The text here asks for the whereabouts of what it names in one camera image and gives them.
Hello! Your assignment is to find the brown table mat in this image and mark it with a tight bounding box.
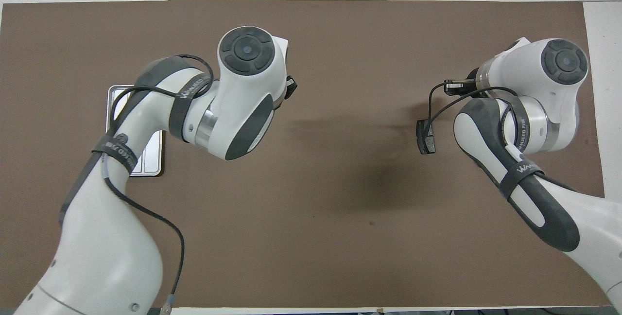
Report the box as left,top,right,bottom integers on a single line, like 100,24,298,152
0,0,618,308

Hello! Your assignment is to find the short dark brake pad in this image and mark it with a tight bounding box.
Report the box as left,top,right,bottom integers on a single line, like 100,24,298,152
416,119,436,155

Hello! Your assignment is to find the silver metal compartment tray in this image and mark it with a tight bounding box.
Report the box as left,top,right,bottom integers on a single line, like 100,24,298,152
106,85,164,177

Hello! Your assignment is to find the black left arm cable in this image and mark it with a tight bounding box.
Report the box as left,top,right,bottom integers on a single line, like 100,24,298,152
100,54,214,315

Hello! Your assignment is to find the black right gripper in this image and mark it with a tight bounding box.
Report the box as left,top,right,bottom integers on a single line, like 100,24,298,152
445,68,481,96

